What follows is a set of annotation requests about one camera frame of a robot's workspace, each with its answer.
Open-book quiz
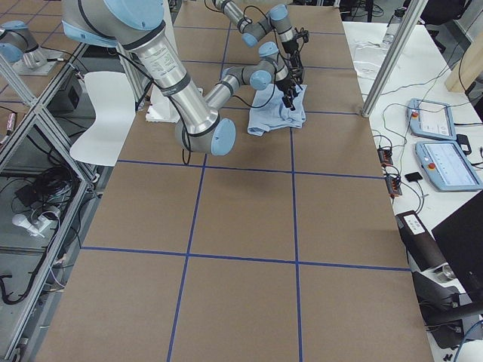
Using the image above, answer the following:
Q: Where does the aluminium frame post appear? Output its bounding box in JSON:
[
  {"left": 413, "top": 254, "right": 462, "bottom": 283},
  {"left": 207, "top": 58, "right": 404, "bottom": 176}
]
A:
[{"left": 361, "top": 0, "right": 428, "bottom": 118}]

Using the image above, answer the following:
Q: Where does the white camera pole base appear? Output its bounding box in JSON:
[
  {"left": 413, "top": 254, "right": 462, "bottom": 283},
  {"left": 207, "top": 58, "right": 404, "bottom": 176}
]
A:
[{"left": 146, "top": 84, "right": 180, "bottom": 124}]

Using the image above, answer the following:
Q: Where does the white plastic chair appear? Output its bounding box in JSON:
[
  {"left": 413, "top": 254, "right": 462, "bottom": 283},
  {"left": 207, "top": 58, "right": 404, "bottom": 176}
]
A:
[{"left": 69, "top": 71, "right": 136, "bottom": 167}]

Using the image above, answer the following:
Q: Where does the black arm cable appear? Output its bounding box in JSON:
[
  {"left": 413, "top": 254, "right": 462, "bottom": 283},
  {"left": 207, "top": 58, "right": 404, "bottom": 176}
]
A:
[{"left": 112, "top": 48, "right": 288, "bottom": 165}]

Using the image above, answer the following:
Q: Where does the far blue teach pendant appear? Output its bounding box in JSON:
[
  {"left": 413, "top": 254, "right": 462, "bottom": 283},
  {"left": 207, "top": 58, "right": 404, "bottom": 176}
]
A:
[{"left": 407, "top": 98, "right": 457, "bottom": 140}]

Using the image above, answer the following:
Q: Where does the blue teach pendant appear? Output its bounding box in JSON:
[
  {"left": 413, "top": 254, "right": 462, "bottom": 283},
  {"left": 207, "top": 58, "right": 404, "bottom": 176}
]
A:
[
  {"left": 407, "top": 98, "right": 457, "bottom": 140},
  {"left": 415, "top": 141, "right": 482, "bottom": 192}
]

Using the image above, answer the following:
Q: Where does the light blue button shirt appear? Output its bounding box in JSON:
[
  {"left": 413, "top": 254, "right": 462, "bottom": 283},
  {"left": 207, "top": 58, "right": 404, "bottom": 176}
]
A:
[{"left": 248, "top": 84, "right": 307, "bottom": 136}]

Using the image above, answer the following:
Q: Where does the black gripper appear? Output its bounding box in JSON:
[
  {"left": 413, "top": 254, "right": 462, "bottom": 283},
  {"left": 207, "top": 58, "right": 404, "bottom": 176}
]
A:
[
  {"left": 281, "top": 28, "right": 309, "bottom": 75},
  {"left": 275, "top": 56, "right": 304, "bottom": 110}
]

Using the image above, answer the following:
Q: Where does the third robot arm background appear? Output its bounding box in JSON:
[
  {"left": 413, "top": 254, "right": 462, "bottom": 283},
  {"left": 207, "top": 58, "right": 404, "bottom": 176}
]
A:
[{"left": 1, "top": 20, "right": 57, "bottom": 75}]

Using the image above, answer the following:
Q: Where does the black computer monitor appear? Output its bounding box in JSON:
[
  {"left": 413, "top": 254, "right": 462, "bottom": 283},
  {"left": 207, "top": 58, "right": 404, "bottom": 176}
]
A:
[{"left": 432, "top": 192, "right": 482, "bottom": 302}]

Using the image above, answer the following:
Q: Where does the near blue teach pendant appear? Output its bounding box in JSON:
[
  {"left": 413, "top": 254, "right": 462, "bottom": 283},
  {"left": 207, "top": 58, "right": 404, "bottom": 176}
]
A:
[{"left": 415, "top": 141, "right": 482, "bottom": 192}]

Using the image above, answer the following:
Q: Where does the black labelled box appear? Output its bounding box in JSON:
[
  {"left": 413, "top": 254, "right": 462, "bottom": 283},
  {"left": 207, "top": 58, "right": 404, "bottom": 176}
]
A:
[{"left": 395, "top": 210, "right": 447, "bottom": 271}]

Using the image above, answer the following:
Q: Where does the black smartphone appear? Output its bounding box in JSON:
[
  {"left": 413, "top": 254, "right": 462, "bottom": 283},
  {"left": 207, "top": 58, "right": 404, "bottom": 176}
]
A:
[{"left": 405, "top": 172, "right": 423, "bottom": 183}]

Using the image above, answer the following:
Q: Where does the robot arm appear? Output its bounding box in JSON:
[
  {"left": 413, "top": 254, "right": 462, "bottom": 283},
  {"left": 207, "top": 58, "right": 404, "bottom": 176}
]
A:
[
  {"left": 212, "top": 1, "right": 309, "bottom": 82},
  {"left": 62, "top": 1, "right": 309, "bottom": 156}
]

